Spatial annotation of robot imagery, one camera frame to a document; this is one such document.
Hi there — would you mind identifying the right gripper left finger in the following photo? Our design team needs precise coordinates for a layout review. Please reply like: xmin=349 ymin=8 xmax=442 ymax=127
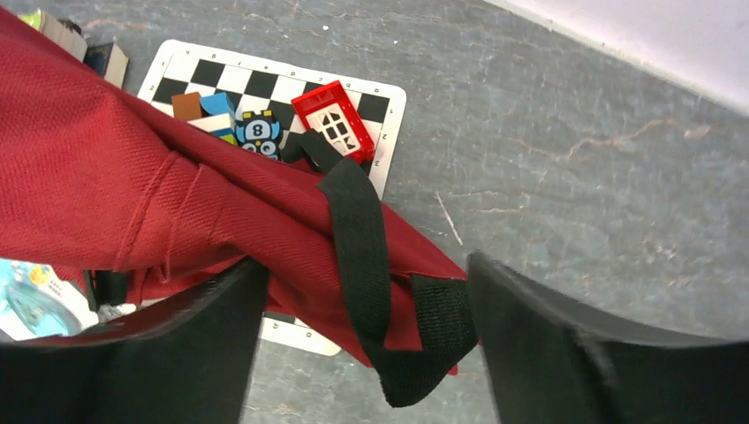
xmin=1 ymin=258 xmax=269 ymax=423

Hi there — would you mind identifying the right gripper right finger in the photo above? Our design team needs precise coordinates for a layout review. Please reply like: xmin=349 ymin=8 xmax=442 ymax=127
xmin=467 ymin=252 xmax=748 ymax=423

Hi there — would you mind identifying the red student backpack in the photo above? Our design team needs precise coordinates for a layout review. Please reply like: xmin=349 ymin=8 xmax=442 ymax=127
xmin=1 ymin=11 xmax=478 ymax=407

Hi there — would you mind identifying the green treehouse book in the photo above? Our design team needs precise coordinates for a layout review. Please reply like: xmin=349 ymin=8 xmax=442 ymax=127
xmin=18 ymin=9 xmax=88 ymax=62

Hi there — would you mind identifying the blue packaged correction tape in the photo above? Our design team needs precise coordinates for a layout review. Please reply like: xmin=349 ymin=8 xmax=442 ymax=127
xmin=1 ymin=259 xmax=99 ymax=341

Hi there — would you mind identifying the brown blue green block stack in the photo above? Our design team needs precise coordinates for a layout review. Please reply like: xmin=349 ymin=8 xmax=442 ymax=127
xmin=171 ymin=92 xmax=238 ymax=146

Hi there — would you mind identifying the black white chess mat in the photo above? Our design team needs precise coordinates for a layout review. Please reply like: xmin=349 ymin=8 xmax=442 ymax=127
xmin=136 ymin=39 xmax=408 ymax=358

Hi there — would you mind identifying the red window toy block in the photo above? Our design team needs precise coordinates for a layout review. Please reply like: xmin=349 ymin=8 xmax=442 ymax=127
xmin=291 ymin=80 xmax=375 ymax=164

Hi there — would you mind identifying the dark blue book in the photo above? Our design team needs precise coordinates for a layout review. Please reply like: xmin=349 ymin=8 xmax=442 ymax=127
xmin=83 ymin=42 xmax=129 ymax=88

